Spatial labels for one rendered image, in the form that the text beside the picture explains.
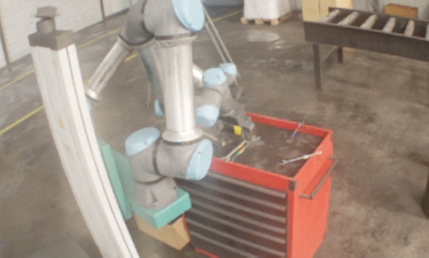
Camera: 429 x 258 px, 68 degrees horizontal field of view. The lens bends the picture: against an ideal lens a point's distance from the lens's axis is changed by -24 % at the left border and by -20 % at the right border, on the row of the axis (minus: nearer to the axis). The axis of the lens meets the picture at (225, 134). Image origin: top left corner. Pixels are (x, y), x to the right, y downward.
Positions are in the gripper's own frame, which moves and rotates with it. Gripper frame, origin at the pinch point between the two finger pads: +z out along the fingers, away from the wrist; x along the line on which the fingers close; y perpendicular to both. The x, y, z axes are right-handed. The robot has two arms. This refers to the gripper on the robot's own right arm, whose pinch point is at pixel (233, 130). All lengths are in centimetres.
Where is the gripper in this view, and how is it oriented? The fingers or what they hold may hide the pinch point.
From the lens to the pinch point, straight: 155.1
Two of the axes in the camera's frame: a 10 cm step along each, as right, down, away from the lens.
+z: 2.4, 5.8, 7.8
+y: -5.3, 7.5, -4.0
